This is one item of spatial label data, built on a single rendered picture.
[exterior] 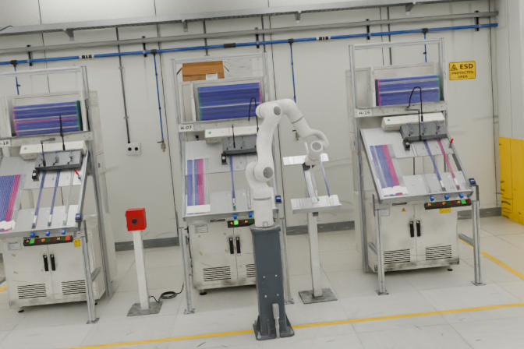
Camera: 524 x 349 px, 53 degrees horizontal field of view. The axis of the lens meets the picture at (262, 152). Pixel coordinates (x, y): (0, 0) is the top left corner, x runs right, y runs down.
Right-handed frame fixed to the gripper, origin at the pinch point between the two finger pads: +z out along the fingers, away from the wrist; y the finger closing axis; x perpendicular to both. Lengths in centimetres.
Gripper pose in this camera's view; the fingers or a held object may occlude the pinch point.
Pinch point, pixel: (310, 165)
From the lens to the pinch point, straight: 380.8
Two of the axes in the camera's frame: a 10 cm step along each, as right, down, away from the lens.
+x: 1.2, 8.9, -4.3
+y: -9.9, 0.9, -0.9
